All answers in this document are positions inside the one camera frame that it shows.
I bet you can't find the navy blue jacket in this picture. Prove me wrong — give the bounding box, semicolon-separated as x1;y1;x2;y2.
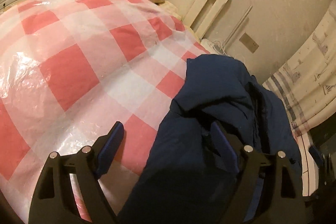
118;54;302;223

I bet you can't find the striped printed curtain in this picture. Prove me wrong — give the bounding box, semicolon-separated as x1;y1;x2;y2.
263;1;335;136

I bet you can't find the pink checkered bed cover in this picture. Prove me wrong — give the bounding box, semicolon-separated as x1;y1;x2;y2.
1;0;205;222

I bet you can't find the white bedside table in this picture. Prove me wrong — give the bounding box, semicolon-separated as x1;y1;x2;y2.
201;38;224;55

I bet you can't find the beige wall socket plate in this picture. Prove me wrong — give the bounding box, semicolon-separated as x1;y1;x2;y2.
239;33;259;53

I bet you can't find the white wall conduit pipe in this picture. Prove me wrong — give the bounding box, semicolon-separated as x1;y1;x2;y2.
223;5;253;46

